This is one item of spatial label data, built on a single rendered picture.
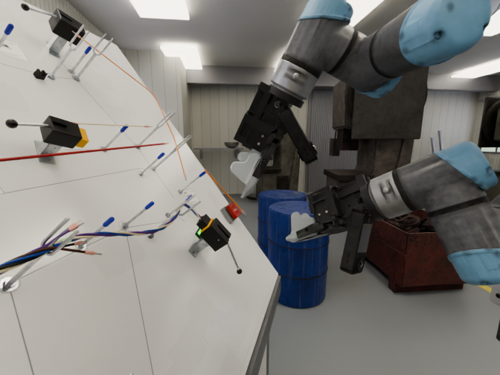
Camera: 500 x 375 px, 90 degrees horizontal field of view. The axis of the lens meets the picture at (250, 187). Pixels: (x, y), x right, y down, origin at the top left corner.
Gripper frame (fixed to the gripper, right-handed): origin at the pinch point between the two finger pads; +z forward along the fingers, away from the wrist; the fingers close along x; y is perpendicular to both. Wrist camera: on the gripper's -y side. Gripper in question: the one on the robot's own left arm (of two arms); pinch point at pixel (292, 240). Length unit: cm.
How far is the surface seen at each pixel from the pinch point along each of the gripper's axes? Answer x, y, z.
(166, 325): 24.1, -11.6, 12.9
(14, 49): 51, 45, 21
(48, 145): 43.6, 18.9, 12.6
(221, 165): -329, 301, 388
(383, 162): -331, 130, 44
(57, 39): 44, 53, 21
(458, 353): -175, -67, 17
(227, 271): 2.7, -2.8, 20.6
